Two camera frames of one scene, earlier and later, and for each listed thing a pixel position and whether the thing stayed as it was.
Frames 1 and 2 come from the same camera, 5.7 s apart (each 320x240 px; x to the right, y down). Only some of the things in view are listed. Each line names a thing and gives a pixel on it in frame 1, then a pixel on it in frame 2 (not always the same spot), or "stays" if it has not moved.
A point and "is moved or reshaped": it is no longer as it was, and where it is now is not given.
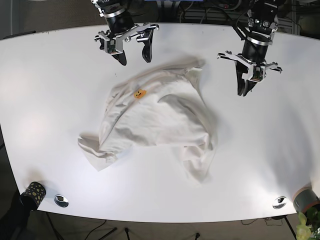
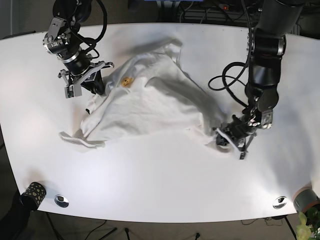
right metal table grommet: [279, 202] stays
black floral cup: [32, 196] stays
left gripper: [120, 27] → [79, 68]
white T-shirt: [162, 108] is moved or reshaped
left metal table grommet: [61, 201] stays
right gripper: [254, 71] → [240, 133]
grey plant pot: [305, 198] stays
